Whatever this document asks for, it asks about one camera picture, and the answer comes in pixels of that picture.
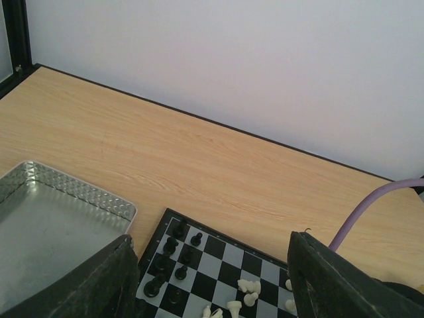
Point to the silver metal tray left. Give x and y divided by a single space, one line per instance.
51 222

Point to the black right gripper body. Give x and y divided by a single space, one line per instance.
404 290

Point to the black white chess board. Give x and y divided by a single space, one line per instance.
224 261

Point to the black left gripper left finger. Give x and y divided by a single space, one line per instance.
104 285

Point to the white king lying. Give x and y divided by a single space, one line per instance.
234 308

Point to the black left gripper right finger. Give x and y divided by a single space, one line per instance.
326 285

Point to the black chess piece row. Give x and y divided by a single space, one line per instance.
170 264

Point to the white bishop lying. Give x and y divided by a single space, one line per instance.
206 312

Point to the black enclosure frame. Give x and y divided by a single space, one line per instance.
16 23

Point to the white queen lying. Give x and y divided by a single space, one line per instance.
218 313

